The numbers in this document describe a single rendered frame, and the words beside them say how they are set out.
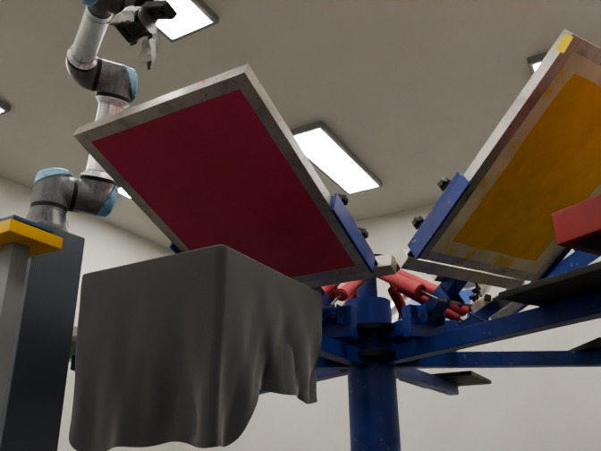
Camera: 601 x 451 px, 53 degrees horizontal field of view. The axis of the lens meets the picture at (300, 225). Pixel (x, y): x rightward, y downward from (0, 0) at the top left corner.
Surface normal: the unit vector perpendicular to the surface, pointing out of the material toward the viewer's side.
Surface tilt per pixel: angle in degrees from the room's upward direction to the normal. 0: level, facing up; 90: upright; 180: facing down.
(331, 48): 180
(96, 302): 92
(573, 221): 90
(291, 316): 93
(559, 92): 148
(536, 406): 90
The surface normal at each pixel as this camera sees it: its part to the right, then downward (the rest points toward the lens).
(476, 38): 0.01, 0.93
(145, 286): -0.51, -0.30
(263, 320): 0.86, -0.12
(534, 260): 0.28, 0.61
